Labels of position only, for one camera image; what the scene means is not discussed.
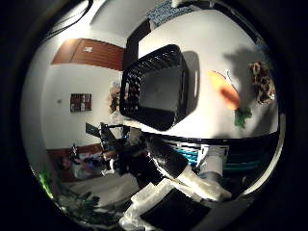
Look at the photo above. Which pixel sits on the blue plastic crate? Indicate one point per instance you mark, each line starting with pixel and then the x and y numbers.
pixel 189 155

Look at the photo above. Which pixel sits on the black plastic lattice basket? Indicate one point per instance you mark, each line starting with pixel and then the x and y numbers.
pixel 160 91

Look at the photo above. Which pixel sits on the dark monitor screen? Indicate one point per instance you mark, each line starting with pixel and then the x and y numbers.
pixel 93 130

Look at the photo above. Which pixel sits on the orange carrot plush toy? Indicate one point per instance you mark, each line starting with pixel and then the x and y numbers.
pixel 229 94

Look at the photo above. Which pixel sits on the green leafy plant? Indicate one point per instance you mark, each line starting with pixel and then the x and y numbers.
pixel 83 205

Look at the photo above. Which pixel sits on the dark flat panel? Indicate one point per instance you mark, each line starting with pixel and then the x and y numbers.
pixel 136 40

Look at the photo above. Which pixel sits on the brown wooden door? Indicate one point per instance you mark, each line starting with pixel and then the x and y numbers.
pixel 96 53

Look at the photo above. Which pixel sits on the white door sign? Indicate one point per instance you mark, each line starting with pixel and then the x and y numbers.
pixel 88 49

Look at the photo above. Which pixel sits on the blue patterned cloth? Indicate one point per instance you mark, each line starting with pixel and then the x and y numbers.
pixel 166 12

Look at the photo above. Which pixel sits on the brown wall shelf decoration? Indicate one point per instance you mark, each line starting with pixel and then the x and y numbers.
pixel 114 97

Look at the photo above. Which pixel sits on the dark framed wall picture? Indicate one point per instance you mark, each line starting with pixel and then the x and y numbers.
pixel 81 102

